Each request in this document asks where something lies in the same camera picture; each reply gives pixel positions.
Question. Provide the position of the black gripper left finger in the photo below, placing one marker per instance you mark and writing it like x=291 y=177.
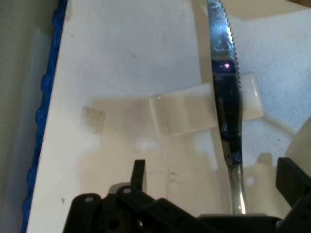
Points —
x=136 y=208

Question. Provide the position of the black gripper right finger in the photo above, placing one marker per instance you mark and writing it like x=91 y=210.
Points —
x=297 y=189

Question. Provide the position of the silver serrated table knife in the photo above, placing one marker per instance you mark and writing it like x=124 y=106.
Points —
x=226 y=97

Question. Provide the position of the white ceramic cutlery rest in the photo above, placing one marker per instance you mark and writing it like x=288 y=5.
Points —
x=182 y=114

